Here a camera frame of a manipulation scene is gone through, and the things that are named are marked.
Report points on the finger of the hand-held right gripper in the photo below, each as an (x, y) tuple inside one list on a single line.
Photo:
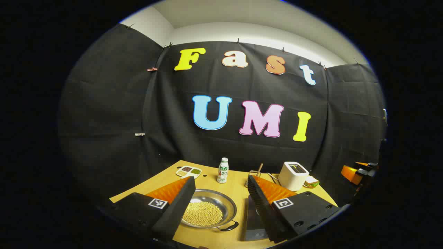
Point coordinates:
[(363, 164), (350, 174)]

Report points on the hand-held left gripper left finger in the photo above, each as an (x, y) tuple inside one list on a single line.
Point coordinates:
[(180, 204)]

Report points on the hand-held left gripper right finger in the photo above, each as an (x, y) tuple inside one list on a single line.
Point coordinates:
[(259, 204)]

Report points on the black induction cooktop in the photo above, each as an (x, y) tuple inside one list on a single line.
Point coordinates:
[(254, 221)]

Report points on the pile of yellow soybeans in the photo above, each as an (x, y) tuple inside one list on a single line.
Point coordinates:
[(204, 212)]

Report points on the white divided tray of beans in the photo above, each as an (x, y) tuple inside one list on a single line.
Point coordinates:
[(188, 172)]

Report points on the white toaster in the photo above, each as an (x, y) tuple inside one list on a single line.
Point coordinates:
[(290, 180)]

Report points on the sandwich with lettuce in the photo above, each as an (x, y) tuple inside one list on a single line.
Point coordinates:
[(311, 181)]

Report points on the white drink bottle green cap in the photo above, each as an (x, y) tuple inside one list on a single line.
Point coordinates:
[(223, 173)]

